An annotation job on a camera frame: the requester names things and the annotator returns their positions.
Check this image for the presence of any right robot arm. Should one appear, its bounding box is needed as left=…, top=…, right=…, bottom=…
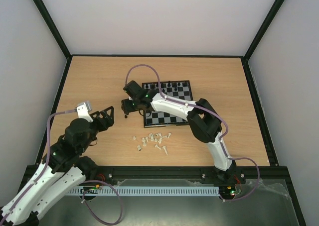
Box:
left=121, top=81, right=236, bottom=183

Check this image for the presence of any light blue cable duct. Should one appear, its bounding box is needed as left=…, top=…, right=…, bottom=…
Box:
left=66, top=186, right=220, bottom=197

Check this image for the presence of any black grey chessboard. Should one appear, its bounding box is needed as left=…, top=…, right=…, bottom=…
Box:
left=142, top=80, right=198, bottom=128

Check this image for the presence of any black aluminium frame rail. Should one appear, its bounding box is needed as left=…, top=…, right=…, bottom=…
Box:
left=85, top=166, right=290, bottom=184

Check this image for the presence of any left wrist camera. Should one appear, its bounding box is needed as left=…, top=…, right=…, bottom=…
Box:
left=76, top=101, right=93, bottom=122

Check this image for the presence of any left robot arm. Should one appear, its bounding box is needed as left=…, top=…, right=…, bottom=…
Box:
left=0, top=103, right=114, bottom=226

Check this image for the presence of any clear plastic sheet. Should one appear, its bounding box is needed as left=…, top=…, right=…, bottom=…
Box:
left=241, top=179, right=291, bottom=201

